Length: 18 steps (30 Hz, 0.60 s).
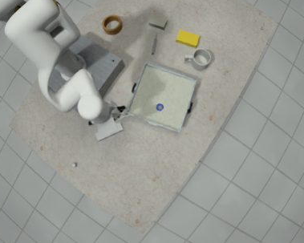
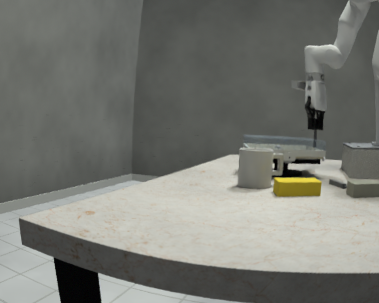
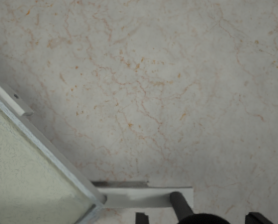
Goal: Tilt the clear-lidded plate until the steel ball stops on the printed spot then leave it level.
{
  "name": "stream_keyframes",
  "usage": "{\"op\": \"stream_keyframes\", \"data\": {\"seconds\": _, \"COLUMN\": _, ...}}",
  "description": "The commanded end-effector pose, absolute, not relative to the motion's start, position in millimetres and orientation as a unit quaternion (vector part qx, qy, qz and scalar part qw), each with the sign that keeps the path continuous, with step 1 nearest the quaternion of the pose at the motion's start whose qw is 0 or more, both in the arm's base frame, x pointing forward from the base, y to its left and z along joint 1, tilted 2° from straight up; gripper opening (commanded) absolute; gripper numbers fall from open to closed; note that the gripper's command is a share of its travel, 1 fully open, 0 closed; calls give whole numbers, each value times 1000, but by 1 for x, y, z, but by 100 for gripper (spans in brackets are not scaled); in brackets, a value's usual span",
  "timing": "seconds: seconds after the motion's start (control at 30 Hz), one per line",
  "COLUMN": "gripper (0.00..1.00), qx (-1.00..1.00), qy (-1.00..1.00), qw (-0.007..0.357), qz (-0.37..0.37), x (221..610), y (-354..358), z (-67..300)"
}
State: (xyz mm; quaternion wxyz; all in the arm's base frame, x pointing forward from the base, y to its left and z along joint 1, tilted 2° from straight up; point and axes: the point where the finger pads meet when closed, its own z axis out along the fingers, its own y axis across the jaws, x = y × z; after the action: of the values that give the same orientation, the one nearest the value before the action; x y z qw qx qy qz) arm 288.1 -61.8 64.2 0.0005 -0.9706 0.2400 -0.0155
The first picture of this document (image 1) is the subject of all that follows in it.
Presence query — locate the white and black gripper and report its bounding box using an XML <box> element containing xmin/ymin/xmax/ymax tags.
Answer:
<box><xmin>88</xmin><ymin>101</ymin><xmax>126</xmax><ymax>126</ymax></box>

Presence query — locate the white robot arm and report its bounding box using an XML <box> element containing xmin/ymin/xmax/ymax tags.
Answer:
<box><xmin>0</xmin><ymin>0</ymin><xmax>124</xmax><ymax>141</ymax></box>

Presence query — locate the white mug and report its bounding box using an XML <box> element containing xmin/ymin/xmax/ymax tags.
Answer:
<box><xmin>184</xmin><ymin>48</ymin><xmax>211</xmax><ymax>71</ymax></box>

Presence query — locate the brown tape roll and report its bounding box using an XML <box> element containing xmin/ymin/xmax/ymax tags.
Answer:
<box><xmin>102</xmin><ymin>14</ymin><xmax>123</xmax><ymax>35</ymax></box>

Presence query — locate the yellow rectangular block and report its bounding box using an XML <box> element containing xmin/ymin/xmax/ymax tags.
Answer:
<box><xmin>176</xmin><ymin>30</ymin><xmax>200</xmax><ymax>48</ymax></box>

